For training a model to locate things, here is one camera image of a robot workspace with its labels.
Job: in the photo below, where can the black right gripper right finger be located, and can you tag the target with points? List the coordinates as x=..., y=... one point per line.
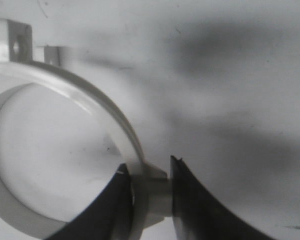
x=198, y=215

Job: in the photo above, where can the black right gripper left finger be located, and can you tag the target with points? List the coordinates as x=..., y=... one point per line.
x=108, y=217

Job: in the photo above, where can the white half pipe clamp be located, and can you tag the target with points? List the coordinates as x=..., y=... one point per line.
x=5, y=195

